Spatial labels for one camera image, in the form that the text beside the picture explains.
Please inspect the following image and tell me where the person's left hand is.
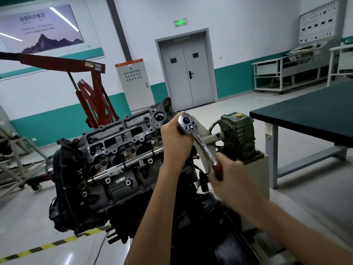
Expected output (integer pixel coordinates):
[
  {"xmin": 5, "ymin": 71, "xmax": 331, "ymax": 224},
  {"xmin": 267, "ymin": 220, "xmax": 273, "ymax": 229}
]
[{"xmin": 160, "ymin": 111, "xmax": 197, "ymax": 171}]

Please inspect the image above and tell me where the person's right hand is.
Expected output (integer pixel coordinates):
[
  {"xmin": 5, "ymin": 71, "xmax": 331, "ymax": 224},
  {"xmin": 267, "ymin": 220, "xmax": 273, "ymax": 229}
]
[{"xmin": 208, "ymin": 152, "xmax": 267, "ymax": 220}]

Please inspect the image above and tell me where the chrome ratchet wrench red handle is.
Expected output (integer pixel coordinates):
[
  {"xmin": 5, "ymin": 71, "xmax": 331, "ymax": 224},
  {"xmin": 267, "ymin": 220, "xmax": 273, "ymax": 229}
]
[{"xmin": 177, "ymin": 113, "xmax": 223, "ymax": 182}]

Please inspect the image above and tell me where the person's left forearm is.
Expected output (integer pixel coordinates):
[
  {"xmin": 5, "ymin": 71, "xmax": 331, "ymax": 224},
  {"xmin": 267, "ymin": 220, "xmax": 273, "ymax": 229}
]
[{"xmin": 124, "ymin": 163, "xmax": 191, "ymax": 265}]

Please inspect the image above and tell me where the person's right forearm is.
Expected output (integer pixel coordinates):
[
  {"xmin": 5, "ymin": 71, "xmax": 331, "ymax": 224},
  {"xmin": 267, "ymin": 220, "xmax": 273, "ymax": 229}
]
[{"xmin": 255, "ymin": 198, "xmax": 353, "ymax": 265}]

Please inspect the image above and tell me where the green worm gearbox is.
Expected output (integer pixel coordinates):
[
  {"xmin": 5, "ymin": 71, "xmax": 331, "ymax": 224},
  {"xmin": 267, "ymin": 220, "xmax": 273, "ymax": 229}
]
[{"xmin": 219, "ymin": 112, "xmax": 263, "ymax": 164}]

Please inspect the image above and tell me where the black handwheel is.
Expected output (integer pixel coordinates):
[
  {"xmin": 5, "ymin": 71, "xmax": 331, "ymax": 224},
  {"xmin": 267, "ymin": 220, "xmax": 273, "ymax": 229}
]
[{"xmin": 208, "ymin": 119, "xmax": 222, "ymax": 137}]

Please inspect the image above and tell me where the grey double door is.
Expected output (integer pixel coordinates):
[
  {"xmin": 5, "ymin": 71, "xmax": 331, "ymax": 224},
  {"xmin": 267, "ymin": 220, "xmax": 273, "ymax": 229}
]
[{"xmin": 155, "ymin": 28, "xmax": 218, "ymax": 112}]

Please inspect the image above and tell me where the grey electrical cabinet orange top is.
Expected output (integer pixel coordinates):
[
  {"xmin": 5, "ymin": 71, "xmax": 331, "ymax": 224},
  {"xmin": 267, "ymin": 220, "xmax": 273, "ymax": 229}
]
[{"xmin": 115, "ymin": 58, "xmax": 156, "ymax": 112}]

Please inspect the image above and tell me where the black engine stand base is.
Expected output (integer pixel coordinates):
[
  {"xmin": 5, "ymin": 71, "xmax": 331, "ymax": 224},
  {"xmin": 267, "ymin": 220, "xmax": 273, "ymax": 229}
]
[{"xmin": 154, "ymin": 190, "xmax": 279, "ymax": 265}]

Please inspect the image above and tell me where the grey car engine block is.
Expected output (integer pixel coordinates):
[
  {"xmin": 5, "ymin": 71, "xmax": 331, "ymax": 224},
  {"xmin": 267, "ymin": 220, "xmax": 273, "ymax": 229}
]
[{"xmin": 45, "ymin": 97, "xmax": 211, "ymax": 244}]

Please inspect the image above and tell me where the red engine crane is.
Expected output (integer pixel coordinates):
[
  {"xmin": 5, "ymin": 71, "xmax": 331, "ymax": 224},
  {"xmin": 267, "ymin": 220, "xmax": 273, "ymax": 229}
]
[{"xmin": 0, "ymin": 51, "xmax": 121, "ymax": 129}]

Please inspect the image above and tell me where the dark green top workbench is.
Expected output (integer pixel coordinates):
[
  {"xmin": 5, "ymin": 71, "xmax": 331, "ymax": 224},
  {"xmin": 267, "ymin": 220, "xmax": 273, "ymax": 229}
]
[{"xmin": 249, "ymin": 80, "xmax": 353, "ymax": 190}]

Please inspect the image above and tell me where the white training bench display panel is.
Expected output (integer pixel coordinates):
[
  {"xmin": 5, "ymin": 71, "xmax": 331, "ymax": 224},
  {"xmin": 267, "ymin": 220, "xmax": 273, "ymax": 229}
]
[{"xmin": 252, "ymin": 0, "xmax": 348, "ymax": 95}]

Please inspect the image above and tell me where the yellow black hazard floor tape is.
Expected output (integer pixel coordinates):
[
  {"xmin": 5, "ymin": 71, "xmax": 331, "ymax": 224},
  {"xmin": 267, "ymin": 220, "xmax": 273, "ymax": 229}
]
[{"xmin": 0, "ymin": 226, "xmax": 111, "ymax": 264}]

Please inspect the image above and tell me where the white engine stand pedestal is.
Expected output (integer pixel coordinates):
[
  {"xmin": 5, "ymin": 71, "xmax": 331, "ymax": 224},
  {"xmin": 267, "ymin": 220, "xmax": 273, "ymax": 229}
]
[{"xmin": 243, "ymin": 152, "xmax": 270, "ymax": 235}]

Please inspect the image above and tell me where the grey wall pipe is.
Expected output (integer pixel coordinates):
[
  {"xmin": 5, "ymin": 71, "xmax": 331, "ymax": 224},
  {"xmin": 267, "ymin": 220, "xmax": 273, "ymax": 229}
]
[{"xmin": 106, "ymin": 0, "xmax": 133, "ymax": 63}]

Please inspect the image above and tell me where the black floor cable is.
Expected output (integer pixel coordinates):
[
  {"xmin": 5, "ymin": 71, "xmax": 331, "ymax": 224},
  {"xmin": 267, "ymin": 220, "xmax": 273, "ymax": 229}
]
[{"xmin": 93, "ymin": 231, "xmax": 110, "ymax": 265}]

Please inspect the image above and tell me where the white metal frame bench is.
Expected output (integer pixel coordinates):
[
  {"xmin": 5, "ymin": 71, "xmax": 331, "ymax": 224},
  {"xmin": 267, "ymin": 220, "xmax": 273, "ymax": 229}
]
[{"xmin": 327, "ymin": 43, "xmax": 353, "ymax": 87}]

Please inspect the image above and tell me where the white metal trolley frame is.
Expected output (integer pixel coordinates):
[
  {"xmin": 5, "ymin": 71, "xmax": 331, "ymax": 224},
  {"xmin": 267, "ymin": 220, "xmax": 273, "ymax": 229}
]
[{"xmin": 0, "ymin": 105, "xmax": 53, "ymax": 203}]

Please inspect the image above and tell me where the mountain wall poster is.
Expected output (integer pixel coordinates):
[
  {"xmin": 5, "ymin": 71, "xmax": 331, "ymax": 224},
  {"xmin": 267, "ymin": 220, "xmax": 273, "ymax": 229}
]
[{"xmin": 0, "ymin": 0, "xmax": 106, "ymax": 81}]

